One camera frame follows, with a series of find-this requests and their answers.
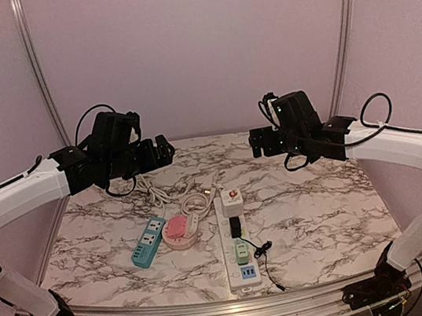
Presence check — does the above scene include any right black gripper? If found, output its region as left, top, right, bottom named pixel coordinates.
left=248, top=120, right=310, bottom=165

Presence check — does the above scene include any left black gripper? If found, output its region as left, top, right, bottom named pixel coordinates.
left=99, top=132, right=178, bottom=183

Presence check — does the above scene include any white cube socket adapter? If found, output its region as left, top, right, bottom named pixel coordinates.
left=220, top=188, right=244, bottom=218

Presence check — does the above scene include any pink adapter plug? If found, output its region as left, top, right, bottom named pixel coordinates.
left=166, top=215, right=189, bottom=239

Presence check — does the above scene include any black charger plug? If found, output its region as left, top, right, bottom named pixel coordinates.
left=229, top=216, right=242, bottom=239

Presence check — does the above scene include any round pink socket base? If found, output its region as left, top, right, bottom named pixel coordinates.
left=162, top=227, right=198, bottom=251

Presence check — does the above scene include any green usb adapter plug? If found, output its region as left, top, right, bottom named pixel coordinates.
left=234, top=241, right=250, bottom=266

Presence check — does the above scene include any long white power strip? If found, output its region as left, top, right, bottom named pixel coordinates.
left=214, top=194, right=262, bottom=292

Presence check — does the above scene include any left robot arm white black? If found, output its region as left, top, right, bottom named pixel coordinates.
left=0, top=135, right=175, bottom=316

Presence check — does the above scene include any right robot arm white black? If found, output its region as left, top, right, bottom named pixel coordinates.
left=249, top=106, right=422, bottom=309

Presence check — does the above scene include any teal power strip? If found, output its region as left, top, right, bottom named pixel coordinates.
left=131, top=217, right=166, bottom=269

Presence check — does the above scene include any white teal strip cord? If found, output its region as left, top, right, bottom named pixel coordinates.
left=134, top=170, right=175, bottom=221

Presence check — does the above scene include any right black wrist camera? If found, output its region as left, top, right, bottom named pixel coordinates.
left=262, top=90, right=322, bottom=137

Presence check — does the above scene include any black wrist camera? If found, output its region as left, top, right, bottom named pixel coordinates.
left=86, top=112, right=141, bottom=160
left=262, top=90, right=322, bottom=137

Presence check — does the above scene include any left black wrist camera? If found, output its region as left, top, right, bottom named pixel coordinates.
left=86, top=112, right=141, bottom=160

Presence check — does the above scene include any pink coiled cord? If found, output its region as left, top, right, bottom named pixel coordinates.
left=178, top=189, right=220, bottom=221

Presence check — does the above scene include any black thin charger cable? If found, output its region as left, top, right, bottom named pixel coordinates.
left=240, top=229, right=288, bottom=297

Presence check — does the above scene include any right aluminium frame post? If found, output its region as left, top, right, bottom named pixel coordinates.
left=328, top=0, right=354, bottom=117

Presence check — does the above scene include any aluminium frame post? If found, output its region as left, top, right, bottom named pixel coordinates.
left=9, top=0, right=72, bottom=146
left=328, top=0, right=354, bottom=117

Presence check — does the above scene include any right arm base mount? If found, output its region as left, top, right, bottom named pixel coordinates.
left=342, top=276, right=412, bottom=310

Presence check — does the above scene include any left aluminium frame post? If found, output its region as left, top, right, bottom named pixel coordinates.
left=9, top=0, right=72, bottom=146

